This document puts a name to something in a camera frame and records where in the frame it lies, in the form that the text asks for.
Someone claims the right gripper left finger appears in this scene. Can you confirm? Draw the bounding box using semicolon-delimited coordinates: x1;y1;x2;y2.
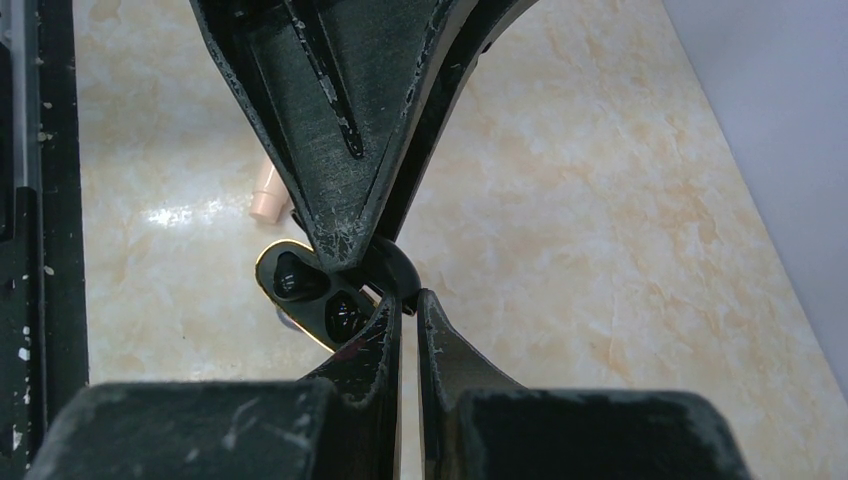
27;298;401;479

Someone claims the pink tapered wooden leg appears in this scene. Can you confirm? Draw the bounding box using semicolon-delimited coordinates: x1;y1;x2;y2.
249;157;289;224

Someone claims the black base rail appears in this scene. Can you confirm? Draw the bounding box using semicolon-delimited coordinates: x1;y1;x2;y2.
1;1;89;479

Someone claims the black earbud charging case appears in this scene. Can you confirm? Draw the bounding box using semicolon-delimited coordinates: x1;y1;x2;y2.
255;236;422;352

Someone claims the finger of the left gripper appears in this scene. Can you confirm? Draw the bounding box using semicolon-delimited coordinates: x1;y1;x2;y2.
376;0;536;242
191;0;474;271

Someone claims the grey earbud charging case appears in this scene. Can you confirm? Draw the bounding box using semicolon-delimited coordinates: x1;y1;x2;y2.
276;309;300;331

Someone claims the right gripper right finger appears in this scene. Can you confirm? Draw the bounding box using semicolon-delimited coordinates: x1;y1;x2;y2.
417;290;750;479

